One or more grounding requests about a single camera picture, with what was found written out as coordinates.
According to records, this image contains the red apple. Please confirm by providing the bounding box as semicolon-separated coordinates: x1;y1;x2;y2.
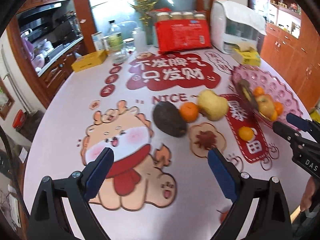
255;94;275;119

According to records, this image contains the small orange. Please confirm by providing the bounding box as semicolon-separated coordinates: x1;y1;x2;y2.
238;126;254;141
270;111;278;122

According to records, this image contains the red lychee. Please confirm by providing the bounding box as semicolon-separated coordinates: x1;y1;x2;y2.
217;210;229;224

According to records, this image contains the pink glass fruit bowl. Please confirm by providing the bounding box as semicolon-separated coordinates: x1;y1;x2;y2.
231;65;303;131

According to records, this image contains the brown overripe banana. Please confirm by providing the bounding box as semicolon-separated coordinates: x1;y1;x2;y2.
236;79;258;110

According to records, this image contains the yellow pear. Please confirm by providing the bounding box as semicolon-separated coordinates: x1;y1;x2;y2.
197;89;229;121

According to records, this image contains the dark avocado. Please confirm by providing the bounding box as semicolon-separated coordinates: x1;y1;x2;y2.
152;101;187;138

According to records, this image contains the person's right hand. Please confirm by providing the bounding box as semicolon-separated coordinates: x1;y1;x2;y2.
300;177;316;212

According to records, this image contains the yellow tissue box right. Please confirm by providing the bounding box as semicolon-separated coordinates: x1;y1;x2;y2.
231;47;261;67

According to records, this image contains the orange beside avocado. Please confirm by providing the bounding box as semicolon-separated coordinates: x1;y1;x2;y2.
179;102;199;123

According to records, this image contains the white countertop appliance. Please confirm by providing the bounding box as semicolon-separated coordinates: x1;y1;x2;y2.
210;0;264;54

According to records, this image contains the white towel on appliance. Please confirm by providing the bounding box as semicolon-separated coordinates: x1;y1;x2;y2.
216;0;266;35

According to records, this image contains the printed pink tablecloth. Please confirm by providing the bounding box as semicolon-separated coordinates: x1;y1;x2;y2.
23;49;309;239

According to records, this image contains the red snack package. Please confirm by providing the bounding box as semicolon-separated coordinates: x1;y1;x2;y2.
155;20;212;54

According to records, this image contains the yellow flat box left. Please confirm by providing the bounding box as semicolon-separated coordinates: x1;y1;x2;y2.
72;50;107;72

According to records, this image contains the pack of beige jars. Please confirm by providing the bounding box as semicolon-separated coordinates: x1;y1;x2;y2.
148;8;207;22

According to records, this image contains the clear glass cup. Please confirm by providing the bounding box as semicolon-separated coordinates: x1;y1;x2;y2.
109;43;127;64

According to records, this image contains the white squeeze bottle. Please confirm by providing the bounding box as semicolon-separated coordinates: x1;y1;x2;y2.
120;21;146;53

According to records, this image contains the small glass jar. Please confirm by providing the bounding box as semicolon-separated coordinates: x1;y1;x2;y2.
123;37;136;54

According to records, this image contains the white carton with blue print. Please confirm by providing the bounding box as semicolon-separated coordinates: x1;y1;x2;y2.
91;31;105;51

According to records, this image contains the clear plastic bottle green label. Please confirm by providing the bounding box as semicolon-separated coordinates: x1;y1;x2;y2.
107;20;123;51

